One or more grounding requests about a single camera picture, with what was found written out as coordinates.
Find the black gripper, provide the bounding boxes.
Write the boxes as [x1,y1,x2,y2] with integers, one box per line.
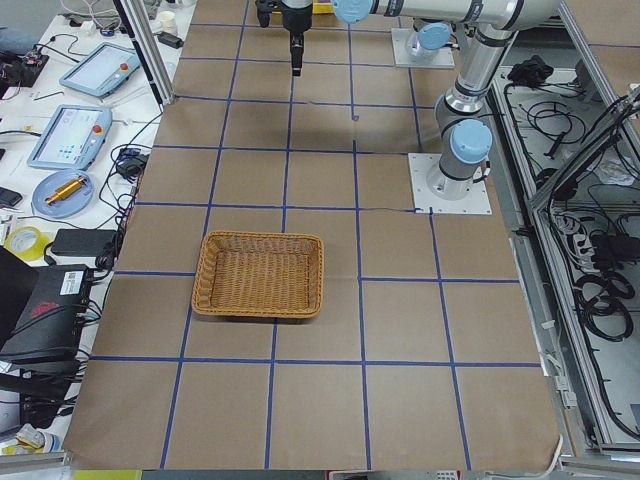
[255,0,313,76]

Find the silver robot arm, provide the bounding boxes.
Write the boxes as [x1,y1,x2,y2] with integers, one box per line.
[331,0,559,201]
[406,17,453,57]

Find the spare yellow tape roll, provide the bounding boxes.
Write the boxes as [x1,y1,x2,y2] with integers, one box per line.
[4,226,50,262]

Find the far teach pendant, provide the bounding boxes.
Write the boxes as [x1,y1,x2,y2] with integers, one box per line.
[59,42,141,98]

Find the teach pendant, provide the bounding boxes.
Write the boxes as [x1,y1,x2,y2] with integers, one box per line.
[27,104,112,170]
[59,42,141,98]

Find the near teach pendant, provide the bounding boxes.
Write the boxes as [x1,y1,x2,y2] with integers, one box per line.
[27,104,112,170]

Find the brown wicker basket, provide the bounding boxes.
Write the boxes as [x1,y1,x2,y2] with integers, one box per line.
[191,231,324,319]

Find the brass cylinder tool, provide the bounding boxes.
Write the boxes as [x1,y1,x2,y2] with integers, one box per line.
[45,176,87,205]

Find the blue plate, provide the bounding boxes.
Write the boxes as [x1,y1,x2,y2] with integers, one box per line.
[31,169,94,219]

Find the black power adapter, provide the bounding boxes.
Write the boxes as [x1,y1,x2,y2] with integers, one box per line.
[50,229,116,257]

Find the black smartphone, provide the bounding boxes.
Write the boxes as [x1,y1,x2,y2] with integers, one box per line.
[0,187,23,207]

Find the black computer box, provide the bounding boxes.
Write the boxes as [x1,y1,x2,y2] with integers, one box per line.
[1,248,91,365]

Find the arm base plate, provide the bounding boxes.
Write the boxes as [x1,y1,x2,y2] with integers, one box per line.
[391,28,455,70]
[408,153,492,215]

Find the aluminium frame post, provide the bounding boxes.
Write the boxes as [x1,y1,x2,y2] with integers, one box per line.
[113,0,175,106]

